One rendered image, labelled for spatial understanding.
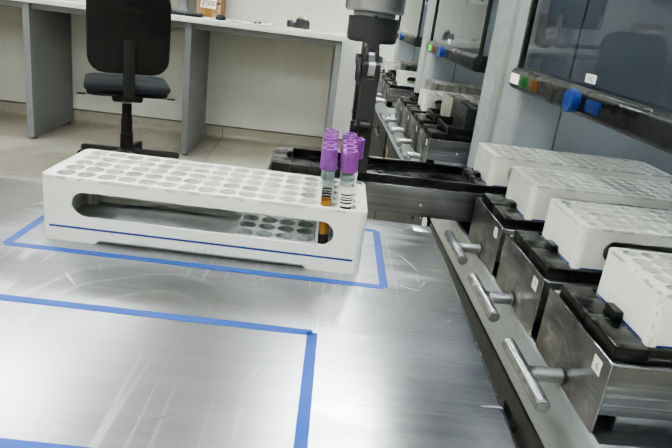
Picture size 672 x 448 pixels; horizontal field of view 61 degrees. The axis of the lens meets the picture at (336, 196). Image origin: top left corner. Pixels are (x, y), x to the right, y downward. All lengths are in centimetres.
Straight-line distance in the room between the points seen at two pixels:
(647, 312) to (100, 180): 49
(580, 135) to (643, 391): 64
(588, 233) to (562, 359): 14
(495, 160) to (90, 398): 71
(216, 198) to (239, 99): 400
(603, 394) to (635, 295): 9
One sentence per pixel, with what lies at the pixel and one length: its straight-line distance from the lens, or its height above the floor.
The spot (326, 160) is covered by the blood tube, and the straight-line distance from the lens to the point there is 51.
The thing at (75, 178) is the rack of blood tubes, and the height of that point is 88.
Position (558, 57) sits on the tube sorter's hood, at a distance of 91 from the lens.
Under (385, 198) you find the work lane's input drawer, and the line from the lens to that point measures 91.
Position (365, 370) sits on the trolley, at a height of 82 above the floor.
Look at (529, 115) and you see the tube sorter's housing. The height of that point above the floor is 92.
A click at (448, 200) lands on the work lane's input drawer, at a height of 79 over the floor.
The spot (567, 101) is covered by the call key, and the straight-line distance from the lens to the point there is 79.
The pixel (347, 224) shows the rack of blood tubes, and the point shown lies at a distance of 52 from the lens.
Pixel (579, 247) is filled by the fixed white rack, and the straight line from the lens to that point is 68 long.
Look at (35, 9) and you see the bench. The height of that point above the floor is 83.
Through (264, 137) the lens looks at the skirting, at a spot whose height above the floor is 4.
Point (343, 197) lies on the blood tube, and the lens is 52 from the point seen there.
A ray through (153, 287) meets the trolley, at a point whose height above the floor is 82.
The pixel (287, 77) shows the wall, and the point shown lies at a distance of 446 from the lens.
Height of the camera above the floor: 105
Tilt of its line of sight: 18 degrees down
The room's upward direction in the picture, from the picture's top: 7 degrees clockwise
